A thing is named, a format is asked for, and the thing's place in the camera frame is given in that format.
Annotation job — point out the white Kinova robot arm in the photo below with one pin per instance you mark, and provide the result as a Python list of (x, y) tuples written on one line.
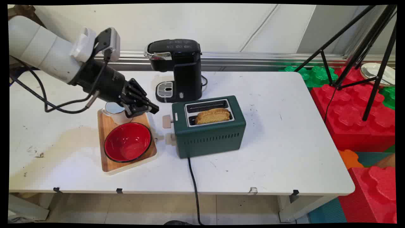
[(38, 50)]

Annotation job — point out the red bowl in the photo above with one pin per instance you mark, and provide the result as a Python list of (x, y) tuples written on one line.
[(127, 142)]

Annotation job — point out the black tripod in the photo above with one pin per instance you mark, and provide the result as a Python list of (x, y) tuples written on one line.
[(364, 57)]

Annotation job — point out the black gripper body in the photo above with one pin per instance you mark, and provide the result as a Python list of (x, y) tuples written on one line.
[(106, 83)]

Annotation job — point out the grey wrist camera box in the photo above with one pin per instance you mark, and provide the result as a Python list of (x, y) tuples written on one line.
[(109, 42)]

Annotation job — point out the white mug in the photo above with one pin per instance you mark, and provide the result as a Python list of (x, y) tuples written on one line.
[(115, 112)]

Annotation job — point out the wooden tray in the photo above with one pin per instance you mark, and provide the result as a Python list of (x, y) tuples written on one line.
[(125, 148)]

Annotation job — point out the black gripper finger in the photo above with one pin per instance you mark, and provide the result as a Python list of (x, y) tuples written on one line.
[(139, 95), (134, 109)]

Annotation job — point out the large red foam block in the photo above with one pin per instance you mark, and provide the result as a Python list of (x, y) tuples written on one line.
[(357, 117)]

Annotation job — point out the green foam block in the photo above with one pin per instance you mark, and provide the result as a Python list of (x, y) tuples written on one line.
[(311, 74)]

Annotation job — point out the green toaster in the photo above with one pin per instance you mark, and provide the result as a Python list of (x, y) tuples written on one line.
[(210, 129)]

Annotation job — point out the silver fork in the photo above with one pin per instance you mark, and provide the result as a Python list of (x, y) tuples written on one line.
[(371, 74)]

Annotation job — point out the toast bread slice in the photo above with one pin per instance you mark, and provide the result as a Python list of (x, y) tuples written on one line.
[(212, 115)]

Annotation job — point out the orange foam tile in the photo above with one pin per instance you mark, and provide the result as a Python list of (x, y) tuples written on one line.
[(350, 158)]

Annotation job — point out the white plate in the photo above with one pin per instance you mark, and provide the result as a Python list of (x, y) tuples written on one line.
[(378, 72)]

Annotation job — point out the black coffee machine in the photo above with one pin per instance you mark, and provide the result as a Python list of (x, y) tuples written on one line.
[(178, 68)]

